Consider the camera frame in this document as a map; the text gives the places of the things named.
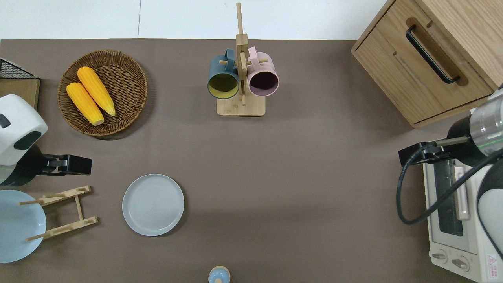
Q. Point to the cream toaster oven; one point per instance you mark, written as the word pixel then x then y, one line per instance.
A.
pixel 448 251

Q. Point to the round wicker basket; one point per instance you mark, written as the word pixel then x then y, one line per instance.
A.
pixel 125 86

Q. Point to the wooden mug tree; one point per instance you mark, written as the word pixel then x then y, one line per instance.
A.
pixel 240 108

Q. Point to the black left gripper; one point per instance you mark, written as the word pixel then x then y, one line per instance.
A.
pixel 53 165

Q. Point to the pink mug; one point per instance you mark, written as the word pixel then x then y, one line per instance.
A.
pixel 268 68

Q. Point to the dark teal mug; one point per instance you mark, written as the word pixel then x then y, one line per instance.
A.
pixel 220 68

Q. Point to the wooden plate rack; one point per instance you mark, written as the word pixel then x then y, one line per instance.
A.
pixel 70 226

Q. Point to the gray plate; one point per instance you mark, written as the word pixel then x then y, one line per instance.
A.
pixel 153 205

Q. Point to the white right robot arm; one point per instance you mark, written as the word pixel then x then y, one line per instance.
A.
pixel 487 125

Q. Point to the yellow corn cob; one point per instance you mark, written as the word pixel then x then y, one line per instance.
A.
pixel 96 90
pixel 84 103

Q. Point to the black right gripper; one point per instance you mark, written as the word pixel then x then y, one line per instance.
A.
pixel 438 152

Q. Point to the wooden cabinet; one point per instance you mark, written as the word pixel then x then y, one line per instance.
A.
pixel 397 74

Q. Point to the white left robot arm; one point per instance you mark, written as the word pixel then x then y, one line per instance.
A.
pixel 19 125

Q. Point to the light blue plate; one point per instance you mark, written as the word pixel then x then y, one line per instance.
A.
pixel 17 232

